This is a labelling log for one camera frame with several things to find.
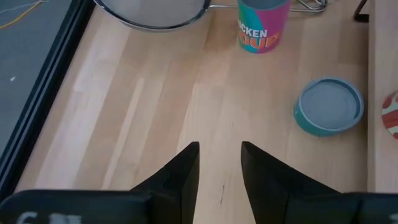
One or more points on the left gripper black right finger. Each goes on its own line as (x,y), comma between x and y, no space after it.
(267,186)

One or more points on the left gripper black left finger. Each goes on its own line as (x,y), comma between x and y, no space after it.
(177,186)

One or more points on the teal tuna fish can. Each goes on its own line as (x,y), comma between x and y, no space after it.
(329,105)

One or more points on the diced tomato can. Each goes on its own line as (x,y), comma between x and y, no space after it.
(392,118)

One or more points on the chicken soup can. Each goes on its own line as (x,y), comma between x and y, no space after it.
(264,31)

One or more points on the large metal mesh sieve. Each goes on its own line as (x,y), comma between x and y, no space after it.
(155,12)

